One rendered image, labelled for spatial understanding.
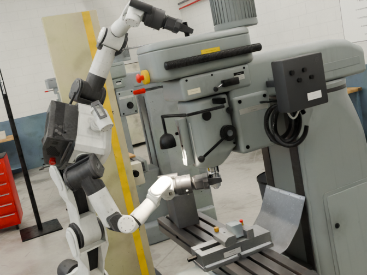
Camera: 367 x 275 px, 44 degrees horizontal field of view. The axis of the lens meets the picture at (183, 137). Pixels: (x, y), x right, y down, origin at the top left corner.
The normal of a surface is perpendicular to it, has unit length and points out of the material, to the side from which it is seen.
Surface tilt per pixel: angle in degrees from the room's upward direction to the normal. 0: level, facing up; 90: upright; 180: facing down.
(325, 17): 90
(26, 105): 90
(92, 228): 81
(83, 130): 58
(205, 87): 90
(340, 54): 90
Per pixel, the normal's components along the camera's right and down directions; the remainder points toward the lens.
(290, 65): 0.40, 0.08
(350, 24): -0.89, 0.25
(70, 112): 0.44, -0.50
